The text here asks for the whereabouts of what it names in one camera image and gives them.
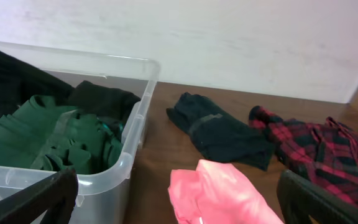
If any red plaid shirt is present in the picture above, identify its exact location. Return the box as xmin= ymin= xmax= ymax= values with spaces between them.
xmin=249 ymin=106 xmax=358 ymax=208

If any clear plastic storage bin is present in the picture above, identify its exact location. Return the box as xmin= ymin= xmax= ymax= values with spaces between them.
xmin=0 ymin=42 xmax=160 ymax=223

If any pink cloth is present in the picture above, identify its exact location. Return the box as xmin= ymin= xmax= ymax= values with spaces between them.
xmin=168 ymin=159 xmax=282 ymax=224

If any black cloth with band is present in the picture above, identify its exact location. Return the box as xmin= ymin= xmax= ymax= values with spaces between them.
xmin=67 ymin=81 xmax=141 ymax=124

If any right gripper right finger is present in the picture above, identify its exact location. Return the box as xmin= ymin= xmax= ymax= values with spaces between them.
xmin=277 ymin=170 xmax=358 ymax=224

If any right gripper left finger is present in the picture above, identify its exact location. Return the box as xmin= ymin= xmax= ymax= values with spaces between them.
xmin=0 ymin=169 xmax=78 ymax=224

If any dark cloth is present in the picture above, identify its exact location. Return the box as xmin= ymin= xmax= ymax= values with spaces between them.
xmin=166 ymin=92 xmax=275 ymax=171

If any large black shirt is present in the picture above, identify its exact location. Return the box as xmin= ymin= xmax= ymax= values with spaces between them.
xmin=0 ymin=51 xmax=73 ymax=117

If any green cloth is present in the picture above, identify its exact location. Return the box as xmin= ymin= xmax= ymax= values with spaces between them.
xmin=0 ymin=95 xmax=123 ymax=175

